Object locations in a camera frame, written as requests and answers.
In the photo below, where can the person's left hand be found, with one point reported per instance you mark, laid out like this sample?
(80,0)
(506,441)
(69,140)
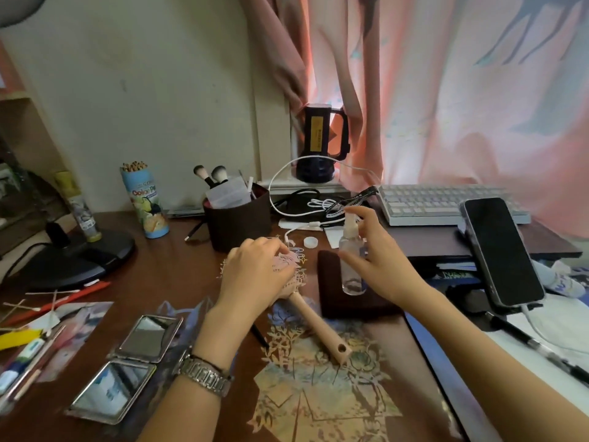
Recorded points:
(251,276)

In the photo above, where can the person's right hand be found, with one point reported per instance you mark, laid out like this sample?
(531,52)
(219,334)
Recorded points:
(391,266)

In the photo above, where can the person's right thumb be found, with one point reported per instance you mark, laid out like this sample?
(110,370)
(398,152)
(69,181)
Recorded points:
(353,261)

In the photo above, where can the person's left fingers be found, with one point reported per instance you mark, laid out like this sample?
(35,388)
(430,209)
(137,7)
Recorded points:
(278,257)

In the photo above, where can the clear plastic spray bottle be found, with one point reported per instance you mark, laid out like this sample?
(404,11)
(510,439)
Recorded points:
(352,280)

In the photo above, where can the person's right forearm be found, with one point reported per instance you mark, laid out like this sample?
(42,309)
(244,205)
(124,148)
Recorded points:
(497,382)

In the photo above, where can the person's left forearm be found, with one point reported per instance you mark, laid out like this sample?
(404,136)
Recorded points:
(198,400)

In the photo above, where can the white bottle cap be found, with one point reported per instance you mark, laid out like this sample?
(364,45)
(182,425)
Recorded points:
(311,242)

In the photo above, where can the brown round organiser container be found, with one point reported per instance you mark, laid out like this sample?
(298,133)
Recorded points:
(237,227)

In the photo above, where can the black hair clip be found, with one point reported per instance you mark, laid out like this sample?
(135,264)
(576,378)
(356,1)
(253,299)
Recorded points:
(352,197)

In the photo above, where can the clear plastic bag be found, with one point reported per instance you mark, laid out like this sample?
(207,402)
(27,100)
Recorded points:
(228,193)

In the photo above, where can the black eyeliner pencil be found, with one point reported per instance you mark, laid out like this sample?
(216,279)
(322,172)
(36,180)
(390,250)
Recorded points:
(194,231)

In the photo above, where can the white keyboard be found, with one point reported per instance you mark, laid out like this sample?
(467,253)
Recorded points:
(432,204)

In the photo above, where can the black makeup brush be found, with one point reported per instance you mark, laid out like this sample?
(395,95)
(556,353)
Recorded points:
(201,172)
(220,173)

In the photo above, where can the black handheld flashlight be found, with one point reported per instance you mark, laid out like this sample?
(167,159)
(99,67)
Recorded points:
(315,142)

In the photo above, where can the black phone stand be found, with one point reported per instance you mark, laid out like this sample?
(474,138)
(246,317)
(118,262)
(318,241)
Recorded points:
(469,299)

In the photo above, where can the illustrated paper cutout sheet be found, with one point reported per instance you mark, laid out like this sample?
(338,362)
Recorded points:
(317,395)

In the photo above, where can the silver metal wristwatch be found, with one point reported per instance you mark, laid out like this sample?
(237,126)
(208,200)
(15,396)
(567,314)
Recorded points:
(205,376)

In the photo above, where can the blue coloured pencil tube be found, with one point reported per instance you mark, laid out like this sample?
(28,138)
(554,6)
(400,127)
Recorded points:
(146,202)

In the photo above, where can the blue desk mat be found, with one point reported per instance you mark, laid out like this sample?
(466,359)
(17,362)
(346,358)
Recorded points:
(441,377)

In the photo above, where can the black smartphone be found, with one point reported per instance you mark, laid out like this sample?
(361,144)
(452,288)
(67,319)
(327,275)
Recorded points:
(501,250)

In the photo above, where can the silver folding compact mirror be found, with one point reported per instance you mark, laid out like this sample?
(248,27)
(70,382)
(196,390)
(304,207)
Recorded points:
(124,372)

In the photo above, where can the pink patterned curtain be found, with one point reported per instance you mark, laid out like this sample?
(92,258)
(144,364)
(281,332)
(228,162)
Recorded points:
(460,96)

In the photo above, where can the black pen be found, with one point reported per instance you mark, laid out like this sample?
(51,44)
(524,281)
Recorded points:
(533,344)

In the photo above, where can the spray can with yellow cap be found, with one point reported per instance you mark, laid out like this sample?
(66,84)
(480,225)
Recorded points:
(80,209)

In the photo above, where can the black round lamp base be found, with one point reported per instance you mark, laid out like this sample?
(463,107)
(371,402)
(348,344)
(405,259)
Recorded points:
(73,260)

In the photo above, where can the white and blue cloth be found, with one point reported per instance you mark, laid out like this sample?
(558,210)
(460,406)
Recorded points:
(559,280)

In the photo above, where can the white paper sheet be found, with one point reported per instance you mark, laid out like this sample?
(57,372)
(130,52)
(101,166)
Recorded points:
(552,326)

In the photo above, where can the illustrated photo card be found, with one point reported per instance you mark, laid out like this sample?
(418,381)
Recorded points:
(78,331)

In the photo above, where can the red pencil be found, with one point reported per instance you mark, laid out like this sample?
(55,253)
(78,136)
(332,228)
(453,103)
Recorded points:
(60,300)

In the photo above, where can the white cotton swab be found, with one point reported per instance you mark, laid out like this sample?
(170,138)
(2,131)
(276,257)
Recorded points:
(53,292)
(20,307)
(52,312)

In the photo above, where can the thin pink makeup brush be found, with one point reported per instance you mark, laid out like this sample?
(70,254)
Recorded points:
(37,363)

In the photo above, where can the yellow flat plastic piece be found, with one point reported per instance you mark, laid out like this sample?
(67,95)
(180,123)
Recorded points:
(18,339)

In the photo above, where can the white and blue tube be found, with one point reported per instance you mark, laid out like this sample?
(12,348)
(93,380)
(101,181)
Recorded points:
(20,365)

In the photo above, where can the wooden shelf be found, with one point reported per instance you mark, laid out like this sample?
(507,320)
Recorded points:
(23,128)

